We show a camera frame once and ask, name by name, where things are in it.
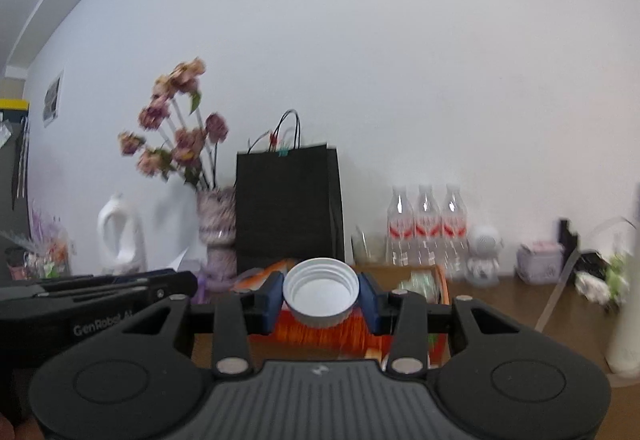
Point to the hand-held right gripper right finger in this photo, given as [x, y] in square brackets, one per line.
[371, 307]

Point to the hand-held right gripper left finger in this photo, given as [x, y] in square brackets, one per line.
[271, 305]

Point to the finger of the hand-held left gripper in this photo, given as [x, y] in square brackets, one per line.
[115, 285]

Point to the brown cardboard box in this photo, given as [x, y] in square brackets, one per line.
[387, 274]

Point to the white plastic bottle cap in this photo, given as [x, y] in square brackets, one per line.
[320, 292]

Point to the orange and white packet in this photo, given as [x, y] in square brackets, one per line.
[260, 277]

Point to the white detergent bottle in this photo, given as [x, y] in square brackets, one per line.
[107, 240]

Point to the clear green packet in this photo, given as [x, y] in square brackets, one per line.
[422, 282]

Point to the clear glass jar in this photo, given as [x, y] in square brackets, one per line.
[370, 247]

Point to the cellophane wrapped bouquet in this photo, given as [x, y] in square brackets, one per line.
[45, 250]

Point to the clear red-label water bottle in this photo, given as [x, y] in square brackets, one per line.
[427, 227]
[454, 230]
[401, 230]

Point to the black paper bag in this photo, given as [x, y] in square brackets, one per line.
[285, 210]

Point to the pink patterned vase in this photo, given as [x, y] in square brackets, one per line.
[216, 220]

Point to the white robot figurine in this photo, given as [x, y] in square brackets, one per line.
[484, 255]

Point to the dark grey cabinet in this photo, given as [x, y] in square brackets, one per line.
[10, 185]

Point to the dried pink flower bouquet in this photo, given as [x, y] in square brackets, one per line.
[190, 139]

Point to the pink tin box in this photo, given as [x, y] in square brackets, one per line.
[539, 262]

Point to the yellow and black box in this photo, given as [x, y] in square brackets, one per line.
[12, 104]

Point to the black cylinder bottle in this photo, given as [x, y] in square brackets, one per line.
[569, 242]

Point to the white power strip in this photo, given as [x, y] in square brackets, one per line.
[591, 286]

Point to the white cylinder stand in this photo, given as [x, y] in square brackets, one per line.
[625, 340]

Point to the wall poster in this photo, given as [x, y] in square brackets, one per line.
[52, 97]

